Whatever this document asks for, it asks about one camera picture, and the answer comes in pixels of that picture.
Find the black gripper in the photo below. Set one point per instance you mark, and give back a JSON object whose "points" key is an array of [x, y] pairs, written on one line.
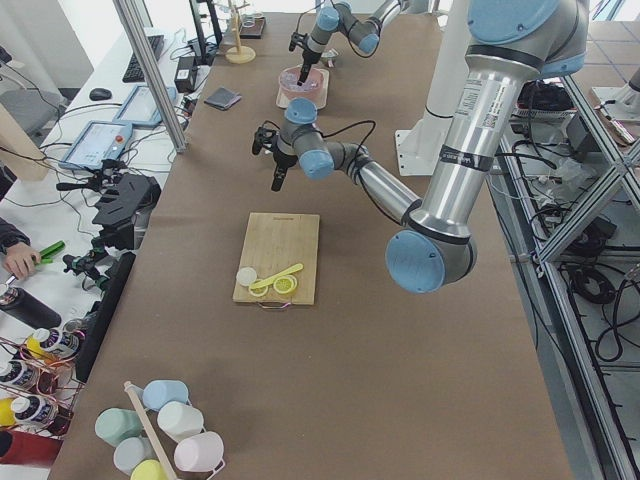
{"points": [[283, 160], [308, 59]]}

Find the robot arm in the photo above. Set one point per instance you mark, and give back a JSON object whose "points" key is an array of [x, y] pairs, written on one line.
{"points": [[511, 43], [363, 36]]}

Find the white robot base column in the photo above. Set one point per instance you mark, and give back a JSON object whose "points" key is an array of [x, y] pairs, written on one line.
{"points": [[417, 149]]}

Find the pile of clear ice cubes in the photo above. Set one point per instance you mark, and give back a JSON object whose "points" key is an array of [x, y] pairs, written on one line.
{"points": [[289, 80]]}

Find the pink bowl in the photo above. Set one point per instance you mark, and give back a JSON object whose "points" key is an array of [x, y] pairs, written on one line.
{"points": [[300, 92]]}

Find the person's hand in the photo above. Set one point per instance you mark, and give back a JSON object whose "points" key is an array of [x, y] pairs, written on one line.
{"points": [[21, 260]]}

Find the cream serving tray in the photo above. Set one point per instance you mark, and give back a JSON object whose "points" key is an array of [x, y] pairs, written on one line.
{"points": [[322, 80]]}

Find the dark wooden tray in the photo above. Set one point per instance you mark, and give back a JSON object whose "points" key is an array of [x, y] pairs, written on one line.
{"points": [[252, 28]]}

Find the wooden mug tree stand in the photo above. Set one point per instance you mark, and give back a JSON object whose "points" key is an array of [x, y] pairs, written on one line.
{"points": [[231, 45]]}

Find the wooden cutting board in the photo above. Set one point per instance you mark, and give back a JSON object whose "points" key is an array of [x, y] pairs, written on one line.
{"points": [[275, 242]]}

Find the grey folded cloth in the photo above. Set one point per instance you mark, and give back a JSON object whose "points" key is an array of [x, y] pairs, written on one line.
{"points": [[223, 99]]}

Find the yellow plastic knife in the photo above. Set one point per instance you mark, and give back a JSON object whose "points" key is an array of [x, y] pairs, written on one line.
{"points": [[289, 270]]}

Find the black power adapter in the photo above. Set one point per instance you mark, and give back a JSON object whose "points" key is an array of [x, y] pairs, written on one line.
{"points": [[186, 74]]}

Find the upper lemon slice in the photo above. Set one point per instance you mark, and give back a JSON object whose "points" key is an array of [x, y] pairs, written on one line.
{"points": [[260, 288]]}

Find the far blue teach pendant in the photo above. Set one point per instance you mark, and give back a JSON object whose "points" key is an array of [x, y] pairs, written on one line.
{"points": [[139, 109]]}

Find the blue teach pendant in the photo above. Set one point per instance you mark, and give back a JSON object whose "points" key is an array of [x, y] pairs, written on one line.
{"points": [[139, 109], [97, 142]]}

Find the near blue teach pendant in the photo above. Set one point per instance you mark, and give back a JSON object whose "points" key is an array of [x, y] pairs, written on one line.
{"points": [[97, 142]]}

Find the black bar on desk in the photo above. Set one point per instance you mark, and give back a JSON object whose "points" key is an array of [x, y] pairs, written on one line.
{"points": [[95, 334]]}

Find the black computer mouse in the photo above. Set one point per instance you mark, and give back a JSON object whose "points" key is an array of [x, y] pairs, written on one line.
{"points": [[100, 94]]}

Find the green clip tool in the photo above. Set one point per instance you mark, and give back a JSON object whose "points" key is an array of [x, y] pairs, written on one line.
{"points": [[47, 254]]}

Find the blue cup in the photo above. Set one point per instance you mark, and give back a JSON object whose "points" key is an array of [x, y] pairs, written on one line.
{"points": [[157, 393]]}

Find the white cup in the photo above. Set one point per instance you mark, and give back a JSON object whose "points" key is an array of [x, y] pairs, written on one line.
{"points": [[180, 421]]}

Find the black thermos bottle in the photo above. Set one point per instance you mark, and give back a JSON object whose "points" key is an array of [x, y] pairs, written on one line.
{"points": [[21, 305]]}

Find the pink cup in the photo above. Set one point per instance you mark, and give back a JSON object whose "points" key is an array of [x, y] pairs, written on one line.
{"points": [[203, 452]]}

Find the green cup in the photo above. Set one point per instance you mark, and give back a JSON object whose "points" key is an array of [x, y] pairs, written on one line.
{"points": [[115, 425]]}

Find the grey cup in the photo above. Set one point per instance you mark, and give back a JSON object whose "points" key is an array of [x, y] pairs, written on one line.
{"points": [[130, 452]]}

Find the yellow cup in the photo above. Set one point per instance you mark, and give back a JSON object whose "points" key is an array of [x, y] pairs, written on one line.
{"points": [[149, 469]]}

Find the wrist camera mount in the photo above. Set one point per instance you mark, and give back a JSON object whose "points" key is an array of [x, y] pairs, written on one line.
{"points": [[264, 139], [298, 40]]}

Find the metal cutting board handle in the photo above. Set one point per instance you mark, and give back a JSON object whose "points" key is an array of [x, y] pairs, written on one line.
{"points": [[274, 305]]}

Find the black camera stand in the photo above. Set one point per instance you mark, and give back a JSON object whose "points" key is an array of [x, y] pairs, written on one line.
{"points": [[124, 208]]}

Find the aluminium frame post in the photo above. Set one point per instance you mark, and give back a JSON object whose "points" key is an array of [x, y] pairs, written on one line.
{"points": [[132, 23]]}

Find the copper wire basket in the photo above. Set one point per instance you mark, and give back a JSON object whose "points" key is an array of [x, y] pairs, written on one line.
{"points": [[38, 382]]}

